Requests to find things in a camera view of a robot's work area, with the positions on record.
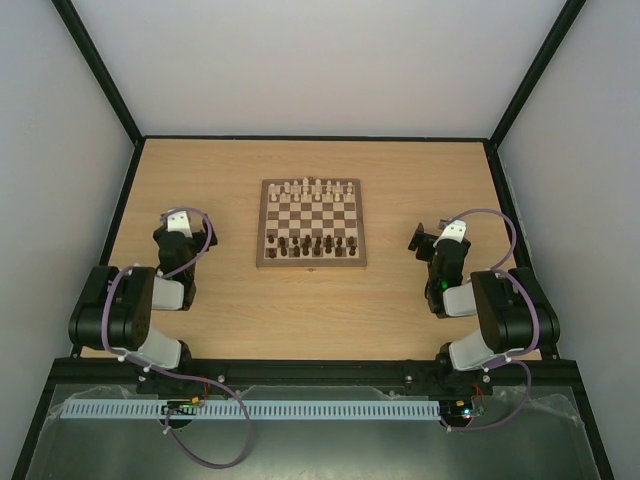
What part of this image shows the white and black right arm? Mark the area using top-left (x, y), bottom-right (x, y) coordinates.
top-left (408, 220), bottom-right (560, 392)

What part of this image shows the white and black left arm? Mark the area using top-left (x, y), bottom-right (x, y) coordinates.
top-left (68, 211), bottom-right (218, 378)

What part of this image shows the wooden folding chess board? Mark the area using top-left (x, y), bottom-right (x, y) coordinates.
top-left (256, 177), bottom-right (367, 269)

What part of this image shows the left electronics board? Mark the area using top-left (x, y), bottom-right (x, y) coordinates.
top-left (161, 397), bottom-right (206, 416)

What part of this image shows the electronics board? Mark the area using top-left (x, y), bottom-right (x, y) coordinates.
top-left (447, 396), bottom-right (488, 419)
top-left (161, 397), bottom-right (206, 416)

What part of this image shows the right electronics board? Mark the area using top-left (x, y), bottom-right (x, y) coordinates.
top-left (447, 396), bottom-right (488, 419)

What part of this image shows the light blue slotted cable duct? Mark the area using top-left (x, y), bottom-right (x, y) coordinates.
top-left (60, 399), bottom-right (441, 421)

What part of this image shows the black aluminium frame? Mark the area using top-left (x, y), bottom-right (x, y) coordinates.
top-left (13, 0), bottom-right (613, 479)

